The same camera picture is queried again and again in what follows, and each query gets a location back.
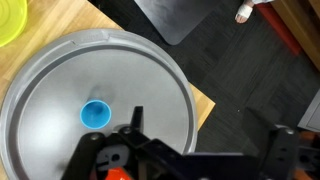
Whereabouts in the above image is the person foot in white sandal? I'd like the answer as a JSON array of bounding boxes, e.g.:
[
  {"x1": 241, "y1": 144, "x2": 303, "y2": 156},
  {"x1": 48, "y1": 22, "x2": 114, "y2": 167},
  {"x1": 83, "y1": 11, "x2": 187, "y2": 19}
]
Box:
[{"x1": 234, "y1": 3, "x2": 255, "y2": 24}]

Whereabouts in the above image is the yellow plastic bowl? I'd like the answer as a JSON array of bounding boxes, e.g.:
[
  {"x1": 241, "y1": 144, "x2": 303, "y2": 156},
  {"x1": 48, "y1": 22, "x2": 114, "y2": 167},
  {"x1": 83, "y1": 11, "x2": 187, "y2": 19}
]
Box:
[{"x1": 0, "y1": 0, "x2": 28, "y2": 48}]

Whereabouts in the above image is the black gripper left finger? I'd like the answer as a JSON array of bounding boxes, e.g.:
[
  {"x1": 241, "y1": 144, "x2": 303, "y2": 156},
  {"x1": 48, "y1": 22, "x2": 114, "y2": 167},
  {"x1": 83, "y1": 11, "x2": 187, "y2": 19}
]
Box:
[{"x1": 61, "y1": 105, "x2": 201, "y2": 180}]

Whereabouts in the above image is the small blue plastic cup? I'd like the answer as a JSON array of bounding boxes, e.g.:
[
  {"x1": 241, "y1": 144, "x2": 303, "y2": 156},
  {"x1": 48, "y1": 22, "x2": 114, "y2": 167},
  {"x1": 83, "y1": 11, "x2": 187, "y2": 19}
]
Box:
[{"x1": 79, "y1": 99, "x2": 112, "y2": 130}]

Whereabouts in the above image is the round grey metal tray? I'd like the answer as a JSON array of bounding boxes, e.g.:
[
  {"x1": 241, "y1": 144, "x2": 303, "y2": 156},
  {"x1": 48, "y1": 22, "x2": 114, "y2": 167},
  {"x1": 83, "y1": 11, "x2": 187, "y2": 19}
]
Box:
[{"x1": 0, "y1": 28, "x2": 198, "y2": 180}]

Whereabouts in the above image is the orange-red toy teapot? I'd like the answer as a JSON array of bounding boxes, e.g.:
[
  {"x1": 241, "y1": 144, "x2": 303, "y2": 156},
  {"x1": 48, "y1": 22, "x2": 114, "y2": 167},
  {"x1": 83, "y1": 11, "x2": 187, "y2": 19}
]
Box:
[{"x1": 104, "y1": 166, "x2": 133, "y2": 180}]

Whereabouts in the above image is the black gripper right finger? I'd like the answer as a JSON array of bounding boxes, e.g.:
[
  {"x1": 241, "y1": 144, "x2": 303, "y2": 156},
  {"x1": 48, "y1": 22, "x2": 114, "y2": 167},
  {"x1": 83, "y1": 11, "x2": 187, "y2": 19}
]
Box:
[{"x1": 242, "y1": 107, "x2": 320, "y2": 180}]

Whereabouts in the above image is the black metal plate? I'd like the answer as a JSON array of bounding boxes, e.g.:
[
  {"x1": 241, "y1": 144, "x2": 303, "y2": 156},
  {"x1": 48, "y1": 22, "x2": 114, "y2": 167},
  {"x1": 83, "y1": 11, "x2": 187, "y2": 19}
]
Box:
[{"x1": 133, "y1": 0, "x2": 221, "y2": 46}]

